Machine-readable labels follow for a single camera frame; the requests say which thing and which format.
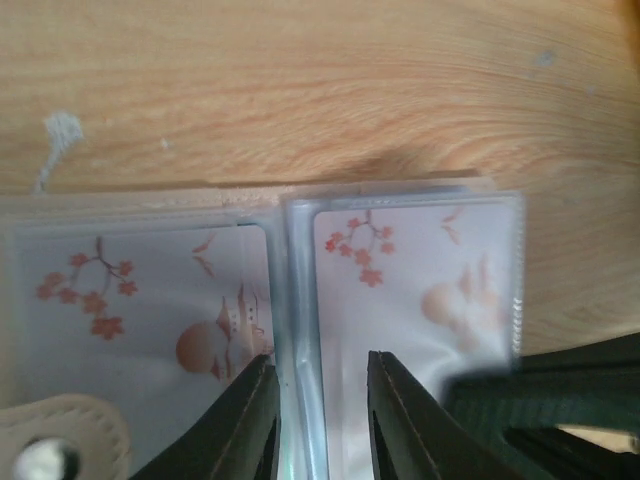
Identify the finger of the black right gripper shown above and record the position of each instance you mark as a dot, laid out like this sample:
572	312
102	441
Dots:
519	416

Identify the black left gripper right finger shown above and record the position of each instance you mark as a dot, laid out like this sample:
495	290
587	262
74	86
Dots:
413	437

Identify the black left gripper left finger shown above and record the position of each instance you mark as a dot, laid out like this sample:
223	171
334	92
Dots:
236	438

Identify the pink blossom VIP card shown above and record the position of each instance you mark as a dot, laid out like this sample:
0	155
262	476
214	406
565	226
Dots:
156	323

